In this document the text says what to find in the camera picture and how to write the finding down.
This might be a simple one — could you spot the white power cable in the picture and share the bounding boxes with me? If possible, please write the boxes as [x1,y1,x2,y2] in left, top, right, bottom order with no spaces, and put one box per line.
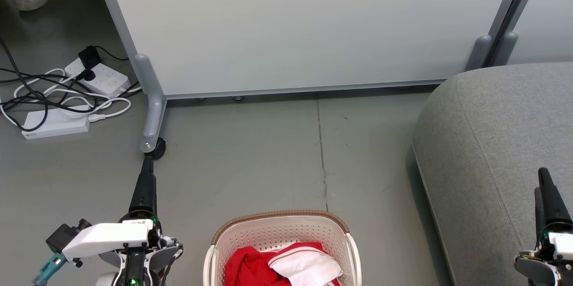
[0,68,143,128]

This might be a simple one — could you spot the black power adapter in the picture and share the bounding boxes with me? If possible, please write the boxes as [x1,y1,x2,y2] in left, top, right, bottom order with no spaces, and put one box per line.
[78,46,103,70]

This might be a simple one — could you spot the narrow white partition screen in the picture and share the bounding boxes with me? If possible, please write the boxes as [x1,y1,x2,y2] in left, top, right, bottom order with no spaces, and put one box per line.
[506,0,573,65]

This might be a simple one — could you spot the black floor cables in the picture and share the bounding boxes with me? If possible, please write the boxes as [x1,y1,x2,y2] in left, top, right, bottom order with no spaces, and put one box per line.
[0,38,144,132]

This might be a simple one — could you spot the grey fabric sofa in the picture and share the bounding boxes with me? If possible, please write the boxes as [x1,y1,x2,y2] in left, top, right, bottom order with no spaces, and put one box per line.
[412,62,573,286]

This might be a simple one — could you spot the square white power strip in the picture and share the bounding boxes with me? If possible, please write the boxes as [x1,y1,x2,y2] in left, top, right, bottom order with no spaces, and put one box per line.
[64,57,131,98]

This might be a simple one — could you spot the white perforated laundry basket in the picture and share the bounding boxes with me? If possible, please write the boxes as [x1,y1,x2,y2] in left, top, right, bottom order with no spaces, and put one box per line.
[204,210,362,286]

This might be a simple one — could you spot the short grey partition foot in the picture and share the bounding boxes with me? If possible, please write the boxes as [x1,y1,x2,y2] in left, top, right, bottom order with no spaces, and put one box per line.
[466,33,493,72]
[492,31,520,67]

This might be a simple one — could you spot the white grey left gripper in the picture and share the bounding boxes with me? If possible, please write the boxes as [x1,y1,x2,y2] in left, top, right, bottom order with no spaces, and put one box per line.
[63,156,184,286]

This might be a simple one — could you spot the red and white garment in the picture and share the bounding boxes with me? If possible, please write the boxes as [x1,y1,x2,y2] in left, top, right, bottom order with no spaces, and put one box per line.
[224,241,343,286]

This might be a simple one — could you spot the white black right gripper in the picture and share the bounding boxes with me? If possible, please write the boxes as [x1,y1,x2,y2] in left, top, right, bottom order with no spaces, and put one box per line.
[515,167,573,286]

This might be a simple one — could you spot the white power adapter box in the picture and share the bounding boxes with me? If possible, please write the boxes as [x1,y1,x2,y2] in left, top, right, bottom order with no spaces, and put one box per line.
[21,106,91,140]

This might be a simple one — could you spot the large white partition screen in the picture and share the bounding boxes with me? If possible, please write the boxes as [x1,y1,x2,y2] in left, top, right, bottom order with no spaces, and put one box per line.
[90,0,531,99]

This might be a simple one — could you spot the black cable with teal connector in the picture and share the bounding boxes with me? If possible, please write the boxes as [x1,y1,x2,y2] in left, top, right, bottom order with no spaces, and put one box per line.
[32,252,68,286]

